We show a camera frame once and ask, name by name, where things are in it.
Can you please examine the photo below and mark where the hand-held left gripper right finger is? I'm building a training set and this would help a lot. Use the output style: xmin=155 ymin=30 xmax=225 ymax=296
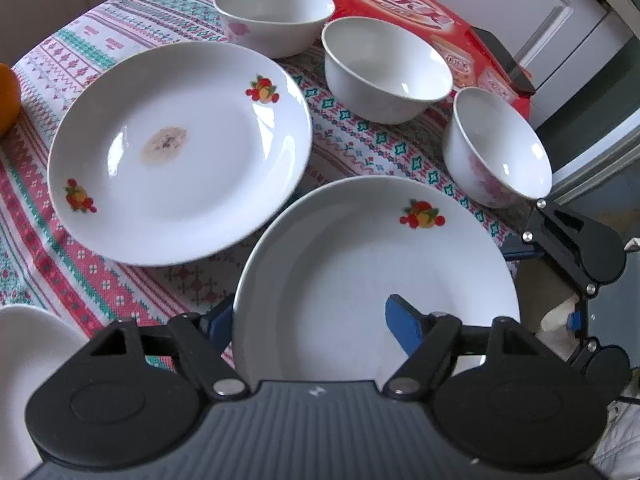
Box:
xmin=382 ymin=294 xmax=548 ymax=401

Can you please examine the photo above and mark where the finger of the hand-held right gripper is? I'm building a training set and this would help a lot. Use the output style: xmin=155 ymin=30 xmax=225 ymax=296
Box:
xmin=502 ymin=199 xmax=598 ymax=297
xmin=567 ymin=297 xmax=601 ymax=368

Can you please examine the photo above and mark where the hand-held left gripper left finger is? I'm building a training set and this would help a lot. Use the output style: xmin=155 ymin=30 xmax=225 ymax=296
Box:
xmin=87 ymin=292 xmax=251 ymax=401

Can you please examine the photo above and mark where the white plate with fruit print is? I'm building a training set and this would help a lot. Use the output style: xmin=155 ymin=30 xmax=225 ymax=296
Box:
xmin=232 ymin=176 xmax=521 ymax=386

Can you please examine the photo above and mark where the white bowl with pink flowers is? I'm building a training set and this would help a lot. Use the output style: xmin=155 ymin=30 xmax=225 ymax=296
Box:
xmin=445 ymin=86 xmax=553 ymax=209

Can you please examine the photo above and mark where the white plate with brown stain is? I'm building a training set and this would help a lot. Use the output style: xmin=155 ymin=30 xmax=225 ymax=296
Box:
xmin=47 ymin=41 xmax=313 ymax=267

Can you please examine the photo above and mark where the plain white bowl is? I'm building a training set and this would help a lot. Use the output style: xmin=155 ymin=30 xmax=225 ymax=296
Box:
xmin=321 ymin=16 xmax=454 ymax=125

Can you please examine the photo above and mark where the patterned tablecloth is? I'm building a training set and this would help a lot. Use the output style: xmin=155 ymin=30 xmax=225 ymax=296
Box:
xmin=0 ymin=0 xmax=526 ymax=376

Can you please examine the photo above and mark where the plain white plate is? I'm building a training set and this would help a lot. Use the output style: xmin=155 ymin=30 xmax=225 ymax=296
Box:
xmin=0 ymin=304 xmax=91 ymax=480

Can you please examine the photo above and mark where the red cardboard box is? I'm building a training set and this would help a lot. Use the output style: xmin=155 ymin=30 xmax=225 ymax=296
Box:
xmin=292 ymin=0 xmax=533 ymax=121

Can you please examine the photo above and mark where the orange without leaves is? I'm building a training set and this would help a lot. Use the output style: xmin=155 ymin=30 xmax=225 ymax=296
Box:
xmin=0 ymin=62 xmax=23 ymax=138

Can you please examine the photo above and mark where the white bowl with small flower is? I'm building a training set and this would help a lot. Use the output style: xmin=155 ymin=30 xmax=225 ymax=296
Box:
xmin=214 ymin=0 xmax=336 ymax=59

